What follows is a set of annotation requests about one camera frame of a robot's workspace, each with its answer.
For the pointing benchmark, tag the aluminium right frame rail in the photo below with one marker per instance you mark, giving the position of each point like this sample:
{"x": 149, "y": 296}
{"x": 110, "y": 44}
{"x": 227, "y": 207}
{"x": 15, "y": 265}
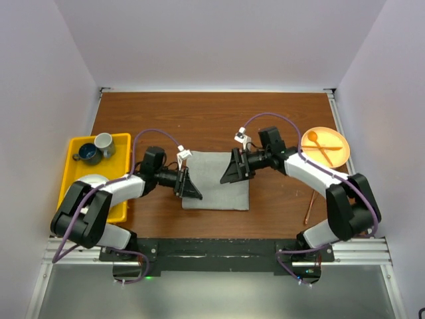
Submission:
{"x": 349, "y": 164}

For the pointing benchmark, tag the white ceramic plate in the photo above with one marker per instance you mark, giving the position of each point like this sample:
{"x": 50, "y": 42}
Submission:
{"x": 94, "y": 179}

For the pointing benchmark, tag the aluminium frame rail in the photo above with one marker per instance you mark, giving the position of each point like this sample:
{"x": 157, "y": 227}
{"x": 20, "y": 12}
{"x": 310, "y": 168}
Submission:
{"x": 349, "y": 164}
{"x": 352, "y": 252}

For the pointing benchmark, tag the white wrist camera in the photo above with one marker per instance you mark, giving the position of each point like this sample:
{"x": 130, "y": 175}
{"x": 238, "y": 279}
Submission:
{"x": 182, "y": 155}
{"x": 242, "y": 138}

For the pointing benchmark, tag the grey ceramic mug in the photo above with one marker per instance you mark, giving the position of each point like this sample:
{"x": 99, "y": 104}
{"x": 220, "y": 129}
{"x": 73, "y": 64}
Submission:
{"x": 105, "y": 143}

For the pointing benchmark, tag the orange divided plate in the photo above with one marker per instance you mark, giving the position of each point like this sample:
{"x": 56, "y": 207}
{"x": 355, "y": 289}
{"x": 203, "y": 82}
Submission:
{"x": 330, "y": 138}

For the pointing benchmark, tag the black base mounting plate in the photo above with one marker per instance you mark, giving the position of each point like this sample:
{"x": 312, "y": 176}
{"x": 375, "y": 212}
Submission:
{"x": 231, "y": 255}

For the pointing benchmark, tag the copper metal spoon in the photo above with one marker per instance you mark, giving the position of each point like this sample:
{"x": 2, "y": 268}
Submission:
{"x": 313, "y": 196}

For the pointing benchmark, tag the aluminium front frame rail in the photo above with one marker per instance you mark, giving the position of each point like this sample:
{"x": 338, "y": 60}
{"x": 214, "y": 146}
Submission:
{"x": 352, "y": 252}

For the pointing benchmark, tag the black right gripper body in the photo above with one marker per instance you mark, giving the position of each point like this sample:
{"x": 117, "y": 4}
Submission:
{"x": 242, "y": 158}

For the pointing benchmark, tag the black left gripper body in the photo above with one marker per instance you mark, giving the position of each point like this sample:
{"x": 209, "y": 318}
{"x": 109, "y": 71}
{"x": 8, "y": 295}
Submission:
{"x": 179, "y": 181}

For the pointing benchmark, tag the yellow plastic tray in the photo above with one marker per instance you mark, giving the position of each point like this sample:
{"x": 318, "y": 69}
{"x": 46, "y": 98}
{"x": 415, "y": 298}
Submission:
{"x": 111, "y": 168}

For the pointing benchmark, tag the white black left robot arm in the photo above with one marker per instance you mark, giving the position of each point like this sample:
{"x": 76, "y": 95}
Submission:
{"x": 82, "y": 215}

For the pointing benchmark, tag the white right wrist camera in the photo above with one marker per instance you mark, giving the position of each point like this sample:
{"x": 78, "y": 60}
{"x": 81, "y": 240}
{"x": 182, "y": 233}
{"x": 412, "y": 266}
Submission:
{"x": 242, "y": 138}

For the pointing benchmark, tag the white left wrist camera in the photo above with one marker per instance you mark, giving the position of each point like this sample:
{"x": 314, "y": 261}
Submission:
{"x": 182, "y": 155}

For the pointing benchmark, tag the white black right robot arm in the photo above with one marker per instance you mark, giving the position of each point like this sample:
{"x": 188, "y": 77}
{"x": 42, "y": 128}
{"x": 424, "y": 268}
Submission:
{"x": 350, "y": 203}

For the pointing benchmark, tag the grey cloth napkin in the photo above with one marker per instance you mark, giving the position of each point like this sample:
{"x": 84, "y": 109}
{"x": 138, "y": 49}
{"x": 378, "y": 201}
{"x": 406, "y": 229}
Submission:
{"x": 206, "y": 170}

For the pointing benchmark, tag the dark blue ceramic cup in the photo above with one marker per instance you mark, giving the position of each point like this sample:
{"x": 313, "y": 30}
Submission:
{"x": 88, "y": 154}

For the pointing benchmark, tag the orange plastic spoon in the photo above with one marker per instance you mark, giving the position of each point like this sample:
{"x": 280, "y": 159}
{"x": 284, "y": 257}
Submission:
{"x": 313, "y": 137}

